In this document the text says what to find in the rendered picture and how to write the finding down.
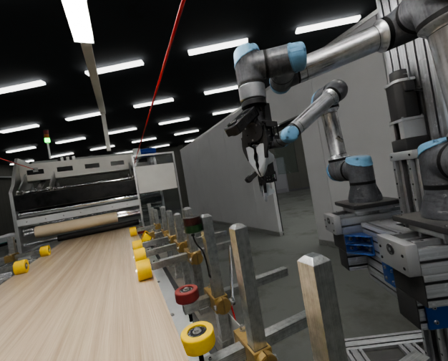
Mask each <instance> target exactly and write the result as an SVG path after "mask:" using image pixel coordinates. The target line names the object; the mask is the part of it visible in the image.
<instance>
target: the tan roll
mask: <svg viewBox="0 0 448 361"><path fill-rule="evenodd" d="M137 214H140V211H137V212H133V213H126V214H122V215H117V212H113V213H106V214H102V215H98V216H90V217H86V218H78V219H74V220H71V221H63V222H59V223H52V224H47V225H43V226H36V227H35V228H34V231H32V232H28V233H23V236H31V235H35V237H36V238H41V237H45V236H51V235H55V234H62V233H66V232H70V231H76V230H80V229H84V228H91V227H95V226H101V225H105V224H109V223H116V222H118V218H122V217H126V216H133V215H137Z"/></svg>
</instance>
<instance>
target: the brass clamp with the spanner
mask: <svg viewBox="0 0 448 361"><path fill-rule="evenodd" d="M203 289H204V293H205V294H207V295H208V296H209V297H210V307H211V308H212V309H213V311H214V312H215V313H216V314H222V315H224V314H227V313H229V311H230V308H231V303H230V301H229V300H228V295H227V294H226V293H225V292H224V293H225V294H224V295H222V296H219V297H216V298H215V297H214V296H213V295H212V292H211V288H208V287H204V288H203Z"/></svg>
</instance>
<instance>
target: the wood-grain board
mask: <svg viewBox="0 0 448 361"><path fill-rule="evenodd" d="M138 240H140V237H139V235H138V232H137V235H136V236H130V228H125V229H121V230H117V231H111V232H107V233H104V234H97V235H93V236H88V237H84V238H80V239H74V240H71V241H64V242H61V243H60V244H58V245H57V246H55V247H54V248H53V249H51V254H50V255H48V256H43V257H40V258H38V259H37V260H36V261H34V262H33V263H31V264H30V265H29V270H28V272H27V273H23V274H18V275H14V276H13V277H12V278H10V279H8V280H7V281H5V282H4V283H3V284H1V285H0V361H189V359H188V356H187V354H186V351H185V348H184V347H183V345H182V342H181V339H180V336H179V334H178V332H177V329H176V327H175V324H174V322H173V320H172V317H171V314H170V311H169V309H168V307H167V304H166V302H165V299H164V297H163V295H162V292H161V290H160V287H159V284H158V283H157V280H156V277H155V274H154V272H153V270H152V278H149V279H145V280H142V281H139V280H138V275H137V273H136V270H137V267H136V264H135V260H134V252H133V249H132V242H133V241H138Z"/></svg>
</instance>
